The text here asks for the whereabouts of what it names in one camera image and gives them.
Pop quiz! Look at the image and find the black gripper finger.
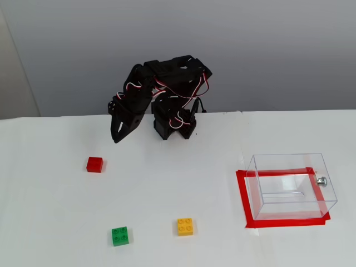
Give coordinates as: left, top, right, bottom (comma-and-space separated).
116, 110, 145, 144
107, 95, 123, 144

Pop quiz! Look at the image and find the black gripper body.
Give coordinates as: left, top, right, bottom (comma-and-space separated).
119, 82, 152, 118

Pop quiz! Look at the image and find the red white servo wire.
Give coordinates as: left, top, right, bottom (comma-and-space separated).
116, 81, 143, 101
154, 73, 210, 101

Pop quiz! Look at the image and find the red lego brick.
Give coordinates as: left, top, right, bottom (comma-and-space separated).
86, 156, 104, 174

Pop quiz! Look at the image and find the green lego brick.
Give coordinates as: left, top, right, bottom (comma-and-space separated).
111, 226, 130, 247

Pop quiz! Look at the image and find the transparent plastic box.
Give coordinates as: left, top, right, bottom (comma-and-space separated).
245, 152, 338, 221

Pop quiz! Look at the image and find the yellow lego brick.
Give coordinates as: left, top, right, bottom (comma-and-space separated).
177, 217, 195, 238

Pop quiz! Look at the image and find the black cable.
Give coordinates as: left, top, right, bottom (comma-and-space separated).
194, 96, 208, 115

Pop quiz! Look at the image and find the red tape frame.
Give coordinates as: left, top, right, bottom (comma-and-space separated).
235, 166, 331, 230

